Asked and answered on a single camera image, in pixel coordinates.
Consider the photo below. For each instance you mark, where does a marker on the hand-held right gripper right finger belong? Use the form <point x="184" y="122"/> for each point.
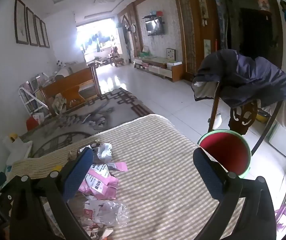
<point x="208" y="176"/>

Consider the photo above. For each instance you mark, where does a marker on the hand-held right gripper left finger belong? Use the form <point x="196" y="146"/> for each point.
<point x="79" y="173"/>

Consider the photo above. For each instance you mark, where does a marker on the large pink packet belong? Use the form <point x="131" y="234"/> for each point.
<point x="100" y="186"/>

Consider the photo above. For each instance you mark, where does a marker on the red bucket green rim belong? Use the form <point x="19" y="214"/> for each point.
<point x="228" y="152"/>

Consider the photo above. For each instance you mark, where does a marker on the small brown packet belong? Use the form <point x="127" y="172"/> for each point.
<point x="93" y="145"/>

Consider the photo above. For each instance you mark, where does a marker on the crumpled white paper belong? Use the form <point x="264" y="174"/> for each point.
<point x="105" y="152"/>

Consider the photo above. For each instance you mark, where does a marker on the white jug yellow cap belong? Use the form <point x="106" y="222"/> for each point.
<point x="14" y="146"/>

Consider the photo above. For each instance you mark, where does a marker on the small pink packet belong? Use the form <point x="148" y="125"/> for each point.
<point x="119" y="166"/>

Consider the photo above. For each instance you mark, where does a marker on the clear plastic bag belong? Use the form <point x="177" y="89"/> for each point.
<point x="110" y="211"/>

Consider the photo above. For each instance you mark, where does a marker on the beige striped cloth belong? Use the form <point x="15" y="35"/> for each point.
<point x="158" y="170"/>

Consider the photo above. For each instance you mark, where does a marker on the patterned grey sofa cover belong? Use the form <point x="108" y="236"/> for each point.
<point x="82" y="122"/>

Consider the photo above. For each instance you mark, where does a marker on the white slipper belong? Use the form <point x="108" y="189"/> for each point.
<point x="218" y="120"/>

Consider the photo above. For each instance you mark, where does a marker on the torn paper scrap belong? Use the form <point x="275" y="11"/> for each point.
<point x="100" y="232"/>

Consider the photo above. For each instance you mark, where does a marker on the carved wooden chair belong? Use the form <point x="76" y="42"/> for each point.
<point x="240" y="117"/>

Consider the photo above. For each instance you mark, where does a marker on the red plastic stool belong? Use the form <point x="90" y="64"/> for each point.
<point x="31" y="125"/>

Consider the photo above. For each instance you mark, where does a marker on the yellow plastic basin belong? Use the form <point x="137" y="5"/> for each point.
<point x="260" y="116"/>

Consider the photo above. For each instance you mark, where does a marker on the purple plastic stool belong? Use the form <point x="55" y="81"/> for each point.
<point x="283" y="215"/>

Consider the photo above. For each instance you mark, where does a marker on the white metal magazine rack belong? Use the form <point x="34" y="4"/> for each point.
<point x="31" y="97"/>

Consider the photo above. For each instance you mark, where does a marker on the wooden bench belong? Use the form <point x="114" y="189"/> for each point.
<point x="75" y="82"/>

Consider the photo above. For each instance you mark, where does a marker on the navy blue jacket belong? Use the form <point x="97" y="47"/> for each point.
<point x="245" y="80"/>

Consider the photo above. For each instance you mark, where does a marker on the grey sofa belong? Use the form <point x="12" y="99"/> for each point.
<point x="71" y="67"/>

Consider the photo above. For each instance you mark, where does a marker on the panda plush toy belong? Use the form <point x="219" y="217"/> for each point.
<point x="59" y="63"/>

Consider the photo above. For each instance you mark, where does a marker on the white balance bike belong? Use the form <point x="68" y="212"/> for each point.
<point x="100" y="62"/>

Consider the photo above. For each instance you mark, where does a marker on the wooden television cabinet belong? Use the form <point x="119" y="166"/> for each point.
<point x="163" y="68"/>

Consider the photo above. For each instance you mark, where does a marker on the small wooden chair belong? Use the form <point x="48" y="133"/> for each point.
<point x="116" y="58"/>

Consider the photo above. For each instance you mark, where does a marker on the framed picture on cabinet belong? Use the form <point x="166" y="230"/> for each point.
<point x="171" y="54"/>

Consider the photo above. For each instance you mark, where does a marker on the green box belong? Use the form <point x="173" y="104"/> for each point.
<point x="143" y="54"/>

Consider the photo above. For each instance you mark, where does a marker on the blue door curtain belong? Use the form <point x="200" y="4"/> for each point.
<point x="220" y="17"/>

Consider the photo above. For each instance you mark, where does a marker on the small wall picture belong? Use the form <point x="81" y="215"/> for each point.
<point x="207" y="47"/>

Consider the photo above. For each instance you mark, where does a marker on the tall framed wall picture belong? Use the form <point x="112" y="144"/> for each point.
<point x="39" y="32"/>
<point x="21" y="21"/>
<point x="45" y="35"/>
<point x="32" y="27"/>

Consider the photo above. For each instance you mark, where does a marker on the round wall clock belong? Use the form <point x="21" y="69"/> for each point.
<point x="133" y="28"/>

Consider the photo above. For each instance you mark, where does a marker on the wall television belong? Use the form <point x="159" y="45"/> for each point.
<point x="155" y="27"/>

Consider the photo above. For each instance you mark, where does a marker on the wall shelf with pots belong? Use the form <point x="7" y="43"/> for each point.
<point x="154" y="15"/>

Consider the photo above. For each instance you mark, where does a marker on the hanging wall scroll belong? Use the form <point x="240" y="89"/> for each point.
<point x="202" y="2"/>

